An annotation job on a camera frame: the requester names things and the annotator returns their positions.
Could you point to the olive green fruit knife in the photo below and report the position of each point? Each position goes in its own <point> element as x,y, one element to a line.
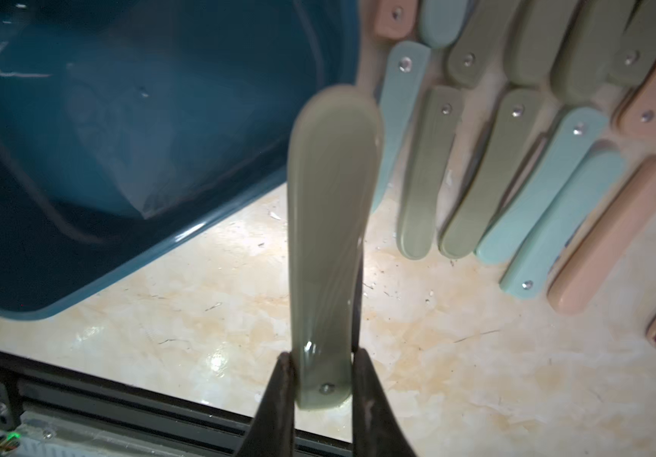
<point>515,116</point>

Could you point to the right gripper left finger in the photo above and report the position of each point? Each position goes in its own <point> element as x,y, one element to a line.
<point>272,430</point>

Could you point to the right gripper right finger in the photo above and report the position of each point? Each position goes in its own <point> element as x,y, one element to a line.
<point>375,429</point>

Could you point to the pink knife row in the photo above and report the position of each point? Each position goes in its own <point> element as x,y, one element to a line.
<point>394,19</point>
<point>591,264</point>

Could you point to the olive knife row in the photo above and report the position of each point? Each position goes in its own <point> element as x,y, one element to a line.
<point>468,59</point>
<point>535,39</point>
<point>585,59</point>

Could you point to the pale olive fruit knife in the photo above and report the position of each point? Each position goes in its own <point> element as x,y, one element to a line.
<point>435,130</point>

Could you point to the teal plastic storage box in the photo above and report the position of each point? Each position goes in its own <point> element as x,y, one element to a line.
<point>128,126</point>

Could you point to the pale mint fruit knife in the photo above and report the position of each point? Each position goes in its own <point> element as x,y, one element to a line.
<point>406,66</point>

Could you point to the teal knife row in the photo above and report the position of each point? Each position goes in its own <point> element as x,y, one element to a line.
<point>441,21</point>
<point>591,181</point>

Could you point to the light teal fruit knife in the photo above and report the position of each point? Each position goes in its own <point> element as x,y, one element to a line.
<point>570,140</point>

